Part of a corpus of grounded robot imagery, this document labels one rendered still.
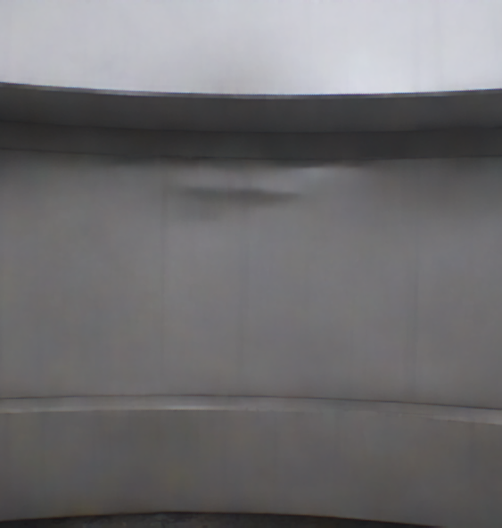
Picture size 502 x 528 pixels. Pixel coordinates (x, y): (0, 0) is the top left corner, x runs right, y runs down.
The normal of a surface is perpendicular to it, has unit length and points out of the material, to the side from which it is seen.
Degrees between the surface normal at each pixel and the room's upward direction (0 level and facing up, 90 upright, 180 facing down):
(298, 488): 90
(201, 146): 90
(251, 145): 90
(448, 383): 90
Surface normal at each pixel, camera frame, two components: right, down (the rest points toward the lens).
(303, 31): -0.07, 0.00
